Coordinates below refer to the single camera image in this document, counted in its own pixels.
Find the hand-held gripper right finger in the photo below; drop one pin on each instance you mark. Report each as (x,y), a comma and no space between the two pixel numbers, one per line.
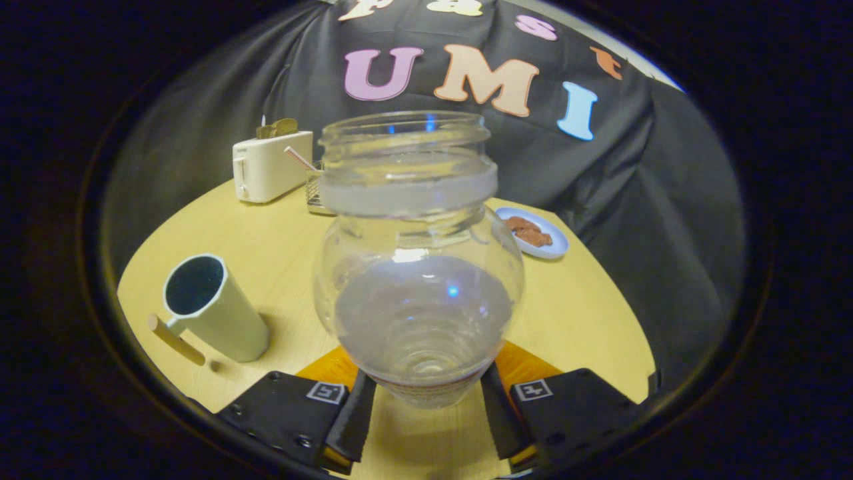
(500,420)

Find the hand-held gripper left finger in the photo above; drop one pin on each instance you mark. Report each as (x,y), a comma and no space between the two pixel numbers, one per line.
(356,420)

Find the clear plastic bottle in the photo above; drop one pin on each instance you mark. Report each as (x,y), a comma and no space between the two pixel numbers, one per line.
(420,300)

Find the pale green cup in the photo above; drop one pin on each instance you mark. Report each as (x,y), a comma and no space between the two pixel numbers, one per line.
(230,320)

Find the wooden table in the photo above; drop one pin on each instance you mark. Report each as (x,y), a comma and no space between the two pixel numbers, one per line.
(573,313)

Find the blue plate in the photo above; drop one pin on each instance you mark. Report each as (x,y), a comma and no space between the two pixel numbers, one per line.
(550,248)

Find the brown meat piece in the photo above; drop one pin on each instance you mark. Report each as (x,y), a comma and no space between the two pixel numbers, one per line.
(535,237)
(520,223)

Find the black backdrop cloth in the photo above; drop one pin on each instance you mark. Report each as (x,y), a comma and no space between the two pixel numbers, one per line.
(633,200)

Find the white toaster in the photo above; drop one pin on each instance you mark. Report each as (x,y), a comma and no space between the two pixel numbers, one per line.
(273,170)

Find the striped straw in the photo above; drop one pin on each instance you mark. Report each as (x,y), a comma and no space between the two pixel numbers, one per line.
(298,158)

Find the toast slice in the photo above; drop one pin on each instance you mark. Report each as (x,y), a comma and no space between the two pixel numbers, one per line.
(280,128)

